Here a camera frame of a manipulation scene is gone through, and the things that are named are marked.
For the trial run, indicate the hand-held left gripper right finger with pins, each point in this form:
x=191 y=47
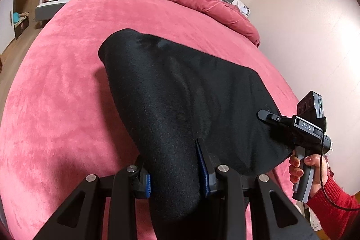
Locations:
x=204 y=172

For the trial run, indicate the person's right forearm red sleeve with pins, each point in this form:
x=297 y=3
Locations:
x=334 y=206

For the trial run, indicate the person's right hand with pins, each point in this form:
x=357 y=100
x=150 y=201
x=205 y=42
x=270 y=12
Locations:
x=317 y=172

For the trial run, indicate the white flower-print panel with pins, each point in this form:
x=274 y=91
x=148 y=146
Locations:
x=245 y=9

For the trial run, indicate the black pants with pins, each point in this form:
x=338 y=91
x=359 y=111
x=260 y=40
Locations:
x=182 y=93

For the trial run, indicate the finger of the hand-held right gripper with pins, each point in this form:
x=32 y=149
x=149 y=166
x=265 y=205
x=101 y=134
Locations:
x=264 y=115

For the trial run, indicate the pink fleece bed blanket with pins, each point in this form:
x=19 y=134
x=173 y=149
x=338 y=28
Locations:
x=56 y=102

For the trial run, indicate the white grey bedside shelf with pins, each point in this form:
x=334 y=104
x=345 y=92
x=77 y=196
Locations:
x=47 y=8

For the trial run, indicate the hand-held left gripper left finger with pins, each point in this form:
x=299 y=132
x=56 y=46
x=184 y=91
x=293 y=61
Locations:
x=148 y=186

